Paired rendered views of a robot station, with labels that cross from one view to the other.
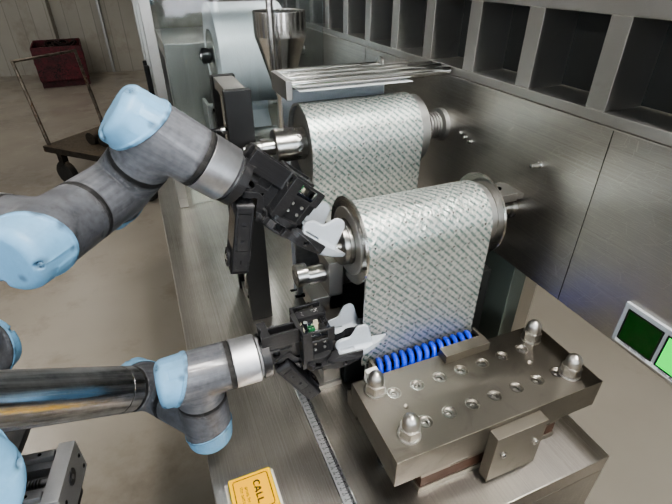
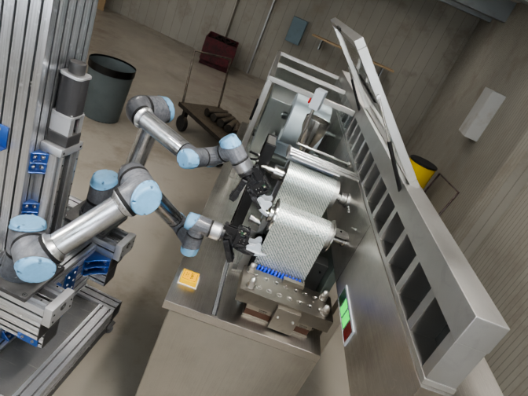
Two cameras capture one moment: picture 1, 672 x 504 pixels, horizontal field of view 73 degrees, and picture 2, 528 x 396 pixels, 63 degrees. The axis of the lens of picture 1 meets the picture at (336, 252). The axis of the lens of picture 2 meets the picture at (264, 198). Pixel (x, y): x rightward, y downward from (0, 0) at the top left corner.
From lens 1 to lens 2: 112 cm
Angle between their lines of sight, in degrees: 16
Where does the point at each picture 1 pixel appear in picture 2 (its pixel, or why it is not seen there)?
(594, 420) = not seen: outside the picture
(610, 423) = not seen: outside the picture
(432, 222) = (303, 224)
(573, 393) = (317, 317)
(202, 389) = (198, 228)
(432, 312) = (289, 261)
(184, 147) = (237, 155)
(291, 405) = (219, 267)
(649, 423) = not seen: outside the picture
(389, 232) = (285, 218)
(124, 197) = (214, 159)
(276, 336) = (229, 228)
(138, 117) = (231, 143)
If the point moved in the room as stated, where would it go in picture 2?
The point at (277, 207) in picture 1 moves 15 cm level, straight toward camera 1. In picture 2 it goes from (253, 186) to (240, 199)
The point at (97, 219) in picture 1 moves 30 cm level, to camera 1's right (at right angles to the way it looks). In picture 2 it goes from (206, 161) to (271, 200)
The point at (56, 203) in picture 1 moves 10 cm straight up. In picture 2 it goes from (199, 152) to (208, 128)
